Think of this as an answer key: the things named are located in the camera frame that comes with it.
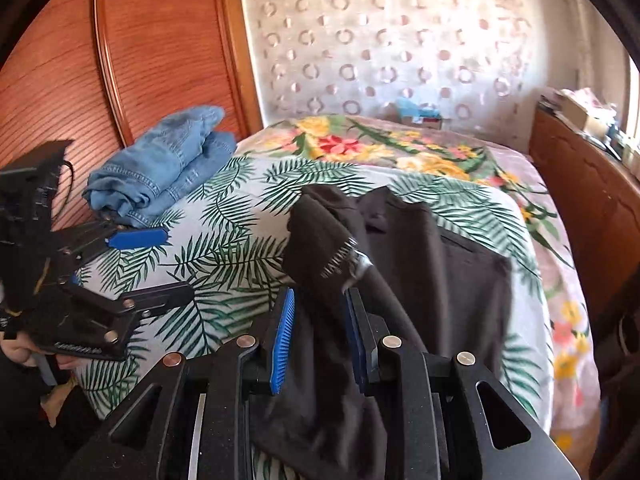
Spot pink white printed paper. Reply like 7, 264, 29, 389
575, 87, 619, 112

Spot blue jeans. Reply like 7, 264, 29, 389
82, 105, 238, 228

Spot wooden headboard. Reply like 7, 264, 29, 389
0, 0, 266, 241

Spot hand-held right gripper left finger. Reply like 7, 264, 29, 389
60, 287, 297, 480

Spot wooden dresser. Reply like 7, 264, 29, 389
527, 105, 640, 341

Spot circle pattern curtain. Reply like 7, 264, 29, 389
240, 0, 556, 131

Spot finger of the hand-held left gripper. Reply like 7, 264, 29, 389
45, 282, 195, 361
57, 222, 169, 266

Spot small cardboard box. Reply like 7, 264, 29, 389
404, 114, 445, 129

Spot leaf print bedsheet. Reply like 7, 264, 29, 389
75, 152, 556, 480

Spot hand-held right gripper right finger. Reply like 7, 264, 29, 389
345, 287, 581, 480

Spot beige box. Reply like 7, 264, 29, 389
561, 94, 610, 134

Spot stack of dark books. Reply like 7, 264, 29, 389
537, 91, 564, 117

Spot person's left hand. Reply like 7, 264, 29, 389
0, 335, 83, 368

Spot black pants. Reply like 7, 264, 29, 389
250, 184, 516, 480

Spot floral blanket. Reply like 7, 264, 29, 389
235, 114, 601, 456

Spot window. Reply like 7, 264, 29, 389
619, 55, 640, 153

